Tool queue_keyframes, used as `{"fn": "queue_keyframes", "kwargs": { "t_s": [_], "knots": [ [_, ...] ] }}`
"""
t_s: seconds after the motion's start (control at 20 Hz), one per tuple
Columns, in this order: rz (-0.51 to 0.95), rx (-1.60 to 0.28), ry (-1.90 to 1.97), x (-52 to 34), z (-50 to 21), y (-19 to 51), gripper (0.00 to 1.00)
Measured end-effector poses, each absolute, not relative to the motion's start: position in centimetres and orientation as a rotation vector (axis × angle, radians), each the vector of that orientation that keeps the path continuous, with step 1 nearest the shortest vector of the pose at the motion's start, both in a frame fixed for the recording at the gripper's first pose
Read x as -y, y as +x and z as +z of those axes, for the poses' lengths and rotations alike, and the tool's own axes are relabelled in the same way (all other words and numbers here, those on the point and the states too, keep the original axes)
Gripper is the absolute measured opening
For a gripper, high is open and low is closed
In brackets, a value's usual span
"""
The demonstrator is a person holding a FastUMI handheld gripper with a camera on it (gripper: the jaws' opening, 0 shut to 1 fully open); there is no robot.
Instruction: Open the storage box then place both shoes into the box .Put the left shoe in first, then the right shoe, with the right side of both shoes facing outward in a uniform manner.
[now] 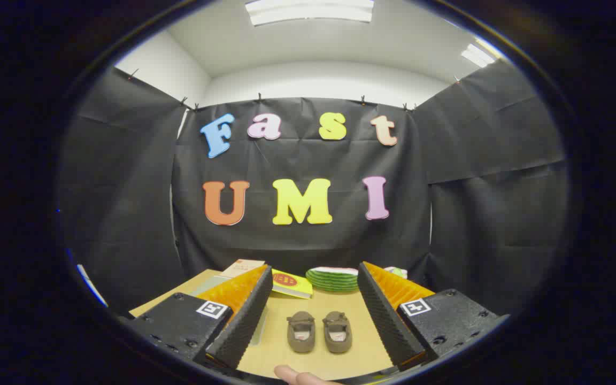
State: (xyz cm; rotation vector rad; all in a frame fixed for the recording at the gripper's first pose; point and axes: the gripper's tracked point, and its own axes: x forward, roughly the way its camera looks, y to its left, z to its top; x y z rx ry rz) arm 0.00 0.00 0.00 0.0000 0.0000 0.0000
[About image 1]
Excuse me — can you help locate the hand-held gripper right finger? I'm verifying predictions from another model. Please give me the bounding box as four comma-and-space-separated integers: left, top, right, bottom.
357, 261, 511, 371

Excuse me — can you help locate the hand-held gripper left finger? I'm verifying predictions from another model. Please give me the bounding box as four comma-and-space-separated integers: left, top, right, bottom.
126, 264, 274, 371

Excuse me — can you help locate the white fabric storage box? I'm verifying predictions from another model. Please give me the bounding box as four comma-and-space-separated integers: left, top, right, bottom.
190, 275, 269, 347

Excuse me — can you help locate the brown fuzzy shoe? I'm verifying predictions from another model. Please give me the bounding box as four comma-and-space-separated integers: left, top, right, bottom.
322, 311, 352, 354
287, 311, 316, 353

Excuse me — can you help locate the beige book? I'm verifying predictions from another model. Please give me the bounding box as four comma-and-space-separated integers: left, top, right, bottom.
218, 259, 266, 279

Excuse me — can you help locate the yellow book with red circle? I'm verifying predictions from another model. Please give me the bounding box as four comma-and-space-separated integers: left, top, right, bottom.
271, 269, 313, 299

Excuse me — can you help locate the watermelon slice plush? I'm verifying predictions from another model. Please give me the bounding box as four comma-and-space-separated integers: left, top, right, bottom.
305, 266, 360, 293

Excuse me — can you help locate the black backdrop cloth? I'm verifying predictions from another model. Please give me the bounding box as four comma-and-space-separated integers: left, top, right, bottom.
59, 58, 568, 316

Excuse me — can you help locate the ceiling light panel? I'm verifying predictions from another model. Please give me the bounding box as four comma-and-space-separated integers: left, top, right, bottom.
460, 43, 497, 68
245, 0, 375, 26

